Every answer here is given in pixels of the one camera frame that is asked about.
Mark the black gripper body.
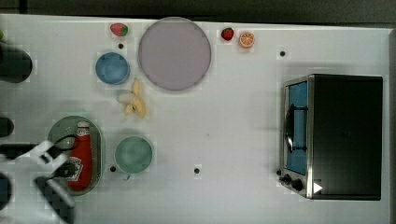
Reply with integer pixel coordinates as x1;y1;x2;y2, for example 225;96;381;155
49;146;78;178

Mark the red ketchup bottle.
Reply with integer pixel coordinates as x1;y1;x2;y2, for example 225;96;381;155
67;121;92;191

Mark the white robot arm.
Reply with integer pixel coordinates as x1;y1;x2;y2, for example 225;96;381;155
1;140;75;224

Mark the green oval strainer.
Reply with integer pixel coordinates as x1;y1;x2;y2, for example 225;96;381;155
48;116;104;196

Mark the teal green mug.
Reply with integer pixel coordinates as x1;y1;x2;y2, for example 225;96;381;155
114;135;154;181

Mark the small black cylinder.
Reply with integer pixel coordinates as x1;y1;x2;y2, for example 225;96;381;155
0;118;14;137

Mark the peeled toy banana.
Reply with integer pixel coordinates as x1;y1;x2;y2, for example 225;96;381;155
117;78;147;118

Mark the blue bowl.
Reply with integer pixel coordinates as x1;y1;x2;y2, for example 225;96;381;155
95;52;131;85

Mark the large black cylinder cup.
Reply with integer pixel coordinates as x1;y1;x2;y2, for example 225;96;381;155
0;45;33;83

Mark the red green toy strawberry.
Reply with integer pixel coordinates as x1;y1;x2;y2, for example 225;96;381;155
110;22;129;36

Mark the large grey round plate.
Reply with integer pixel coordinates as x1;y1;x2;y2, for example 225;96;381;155
138;17;211;91

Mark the toy orange half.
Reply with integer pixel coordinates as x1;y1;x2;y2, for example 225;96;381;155
238;32;255;49

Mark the black toaster oven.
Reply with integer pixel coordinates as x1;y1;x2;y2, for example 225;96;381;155
276;74;383;201

